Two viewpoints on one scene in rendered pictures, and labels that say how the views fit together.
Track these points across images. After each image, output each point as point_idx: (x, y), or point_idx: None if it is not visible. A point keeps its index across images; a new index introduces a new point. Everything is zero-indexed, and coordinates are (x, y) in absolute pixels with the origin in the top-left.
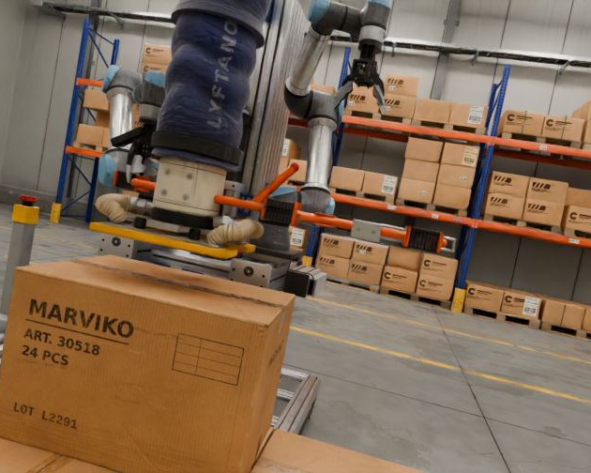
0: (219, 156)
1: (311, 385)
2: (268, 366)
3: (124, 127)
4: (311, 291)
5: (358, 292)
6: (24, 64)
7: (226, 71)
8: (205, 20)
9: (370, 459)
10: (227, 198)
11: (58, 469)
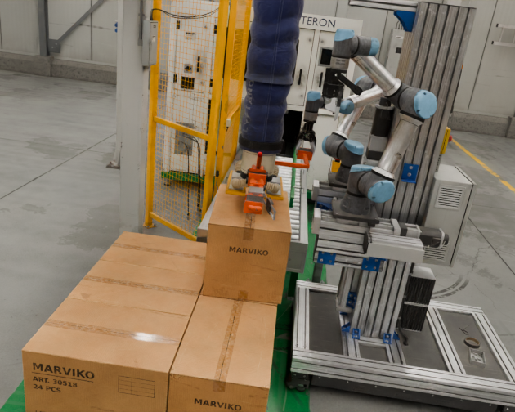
0: (246, 145)
1: (503, 387)
2: (229, 249)
3: (345, 118)
4: (366, 251)
5: None
6: None
7: (250, 105)
8: (246, 81)
9: (269, 339)
10: (252, 167)
11: (202, 259)
